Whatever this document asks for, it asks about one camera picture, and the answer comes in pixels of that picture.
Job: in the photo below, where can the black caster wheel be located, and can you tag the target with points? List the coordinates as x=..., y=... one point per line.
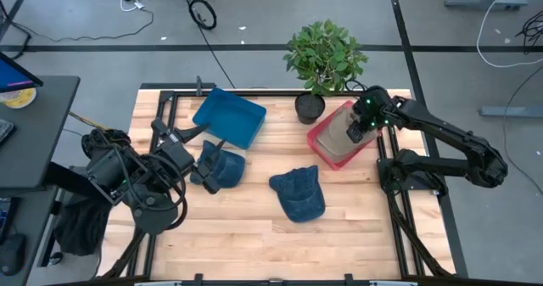
x=55, y=259

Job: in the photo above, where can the blue denim cap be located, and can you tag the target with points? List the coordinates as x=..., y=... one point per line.
x=229, y=171
x=299, y=197

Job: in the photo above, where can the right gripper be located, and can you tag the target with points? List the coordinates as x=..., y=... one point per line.
x=374, y=108

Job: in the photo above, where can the blue plastic bin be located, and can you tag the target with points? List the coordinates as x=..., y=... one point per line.
x=231, y=116

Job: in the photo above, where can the yellow and white disc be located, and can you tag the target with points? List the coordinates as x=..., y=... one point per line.
x=19, y=99

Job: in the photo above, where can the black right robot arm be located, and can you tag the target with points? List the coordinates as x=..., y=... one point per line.
x=458, y=139

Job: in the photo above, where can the black computer mouse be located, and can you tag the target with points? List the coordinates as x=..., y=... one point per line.
x=12, y=252

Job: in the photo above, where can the computer monitor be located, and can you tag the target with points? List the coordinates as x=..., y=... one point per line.
x=12, y=76

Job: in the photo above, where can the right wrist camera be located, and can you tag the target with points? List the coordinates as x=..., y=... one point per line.
x=355, y=133

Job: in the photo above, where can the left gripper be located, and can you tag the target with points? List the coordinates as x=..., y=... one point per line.
x=178, y=152

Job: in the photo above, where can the tan cap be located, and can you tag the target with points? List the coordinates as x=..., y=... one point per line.
x=333, y=137

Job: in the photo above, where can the black metal table frame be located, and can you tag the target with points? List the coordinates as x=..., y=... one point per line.
x=275, y=93

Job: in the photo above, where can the red plastic bin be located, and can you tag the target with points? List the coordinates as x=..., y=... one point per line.
x=313, y=144

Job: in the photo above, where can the green potted plant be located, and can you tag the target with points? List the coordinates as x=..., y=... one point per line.
x=324, y=57

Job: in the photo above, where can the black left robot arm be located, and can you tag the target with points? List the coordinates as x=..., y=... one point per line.
x=106, y=171

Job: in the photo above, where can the dark grey keyboard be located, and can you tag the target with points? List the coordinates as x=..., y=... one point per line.
x=4, y=131

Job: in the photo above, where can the black bag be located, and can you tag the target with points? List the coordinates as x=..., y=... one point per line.
x=80, y=226

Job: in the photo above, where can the black side desk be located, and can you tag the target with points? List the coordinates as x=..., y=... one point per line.
x=38, y=137

